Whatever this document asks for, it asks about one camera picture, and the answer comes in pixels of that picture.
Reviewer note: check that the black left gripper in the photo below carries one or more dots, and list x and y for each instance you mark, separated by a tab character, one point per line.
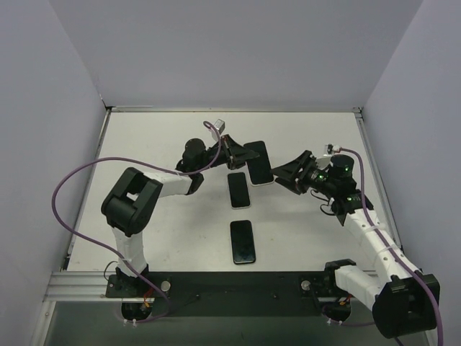
230	153

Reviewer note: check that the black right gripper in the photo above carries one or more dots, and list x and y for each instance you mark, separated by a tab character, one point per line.
303	171

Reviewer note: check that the black phone with blue back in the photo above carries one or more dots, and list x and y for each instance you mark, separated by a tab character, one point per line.
260	170

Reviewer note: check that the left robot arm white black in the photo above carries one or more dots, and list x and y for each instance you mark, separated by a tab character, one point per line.
130	203

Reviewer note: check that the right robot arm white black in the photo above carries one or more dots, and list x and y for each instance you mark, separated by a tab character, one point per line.
401	298

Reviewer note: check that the black phone in clear case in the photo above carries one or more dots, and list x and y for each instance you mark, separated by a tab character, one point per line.
238	190

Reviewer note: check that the black phone near base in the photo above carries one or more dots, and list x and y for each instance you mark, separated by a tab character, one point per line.
242	242

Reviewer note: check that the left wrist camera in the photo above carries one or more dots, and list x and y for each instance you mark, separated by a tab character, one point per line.
219	125

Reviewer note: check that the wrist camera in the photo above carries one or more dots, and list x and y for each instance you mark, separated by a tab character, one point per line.
219	125
329	151

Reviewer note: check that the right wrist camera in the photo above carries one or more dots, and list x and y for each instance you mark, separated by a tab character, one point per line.
329	151

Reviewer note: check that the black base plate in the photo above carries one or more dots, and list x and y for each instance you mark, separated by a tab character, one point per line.
243	294

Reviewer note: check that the aluminium front rail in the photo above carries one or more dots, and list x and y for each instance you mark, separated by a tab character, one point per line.
79	286

